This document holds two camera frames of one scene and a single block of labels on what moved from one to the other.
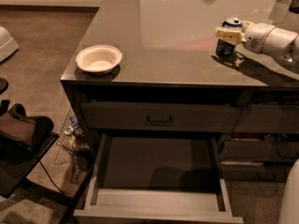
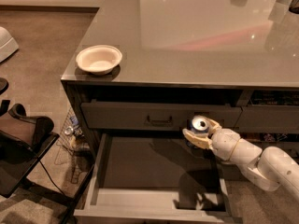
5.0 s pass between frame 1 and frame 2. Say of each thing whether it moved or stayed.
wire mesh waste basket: stayed
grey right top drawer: stayed
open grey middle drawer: stayed
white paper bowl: stayed
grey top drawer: stayed
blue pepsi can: moved
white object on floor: stayed
